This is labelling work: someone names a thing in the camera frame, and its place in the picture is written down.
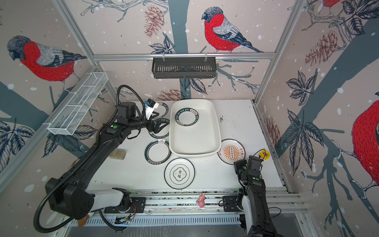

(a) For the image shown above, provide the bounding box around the orange sunburst plate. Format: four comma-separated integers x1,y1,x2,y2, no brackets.
217,139,246,165

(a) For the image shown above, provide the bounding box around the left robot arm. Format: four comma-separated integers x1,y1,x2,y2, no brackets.
45,100,168,220

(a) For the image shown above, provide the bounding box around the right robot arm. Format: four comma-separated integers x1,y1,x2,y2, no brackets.
234,156,281,237

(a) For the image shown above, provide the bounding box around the white plastic bin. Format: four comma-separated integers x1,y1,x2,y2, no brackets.
169,99,222,158

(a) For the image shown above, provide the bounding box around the green red rim plate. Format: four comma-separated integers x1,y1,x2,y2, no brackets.
144,139,172,165

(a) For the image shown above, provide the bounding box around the white plate with green emblem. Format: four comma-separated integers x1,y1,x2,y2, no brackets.
164,158,195,190

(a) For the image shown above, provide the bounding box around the pink toy figure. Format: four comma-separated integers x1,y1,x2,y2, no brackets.
196,193,206,208

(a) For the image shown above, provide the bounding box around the brown white plush toy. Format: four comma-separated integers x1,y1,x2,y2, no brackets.
77,214,90,227

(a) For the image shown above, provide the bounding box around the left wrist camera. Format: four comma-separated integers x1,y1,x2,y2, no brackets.
145,99,159,120

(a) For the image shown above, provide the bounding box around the yellow tag with cable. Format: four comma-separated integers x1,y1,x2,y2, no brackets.
254,149,270,160

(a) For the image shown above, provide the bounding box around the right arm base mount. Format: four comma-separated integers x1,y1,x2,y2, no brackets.
222,196,243,212

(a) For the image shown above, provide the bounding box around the black hanging wire basket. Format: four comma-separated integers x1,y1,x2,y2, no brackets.
152,57,217,79

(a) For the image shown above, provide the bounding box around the black corrugated cable hose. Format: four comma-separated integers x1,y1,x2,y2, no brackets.
33,84,147,234

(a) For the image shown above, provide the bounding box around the horizontal aluminium frame bar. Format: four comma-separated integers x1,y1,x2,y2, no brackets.
92,52,276,62

